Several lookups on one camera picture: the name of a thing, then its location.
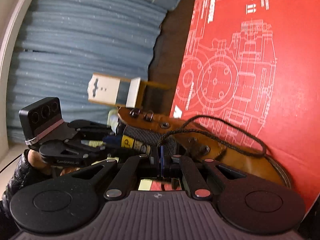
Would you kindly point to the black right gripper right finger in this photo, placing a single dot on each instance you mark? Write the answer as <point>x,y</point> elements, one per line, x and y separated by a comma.
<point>245,201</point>

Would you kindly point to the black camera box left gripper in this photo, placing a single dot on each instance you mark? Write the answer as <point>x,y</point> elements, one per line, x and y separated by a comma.
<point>40,118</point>

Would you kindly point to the red printed cardboard sheet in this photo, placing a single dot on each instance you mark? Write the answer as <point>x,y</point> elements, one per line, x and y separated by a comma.
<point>254,65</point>

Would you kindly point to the dark brown shoelace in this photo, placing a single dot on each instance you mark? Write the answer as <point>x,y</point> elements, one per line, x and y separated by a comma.
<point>183,129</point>

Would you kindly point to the blue curtain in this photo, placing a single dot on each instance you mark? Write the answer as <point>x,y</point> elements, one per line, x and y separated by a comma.
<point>61,43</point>

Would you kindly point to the left hand in black sleeve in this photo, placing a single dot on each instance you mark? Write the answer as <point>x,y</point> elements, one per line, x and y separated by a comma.
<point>36,161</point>

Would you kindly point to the white wooden chair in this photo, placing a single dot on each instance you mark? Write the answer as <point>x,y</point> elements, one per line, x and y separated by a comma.
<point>119,91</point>

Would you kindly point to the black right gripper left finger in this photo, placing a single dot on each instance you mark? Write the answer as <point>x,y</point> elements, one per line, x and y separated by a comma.
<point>66,203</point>

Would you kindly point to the brown leather boot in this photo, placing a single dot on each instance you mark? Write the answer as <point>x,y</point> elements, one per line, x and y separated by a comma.
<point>148,127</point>

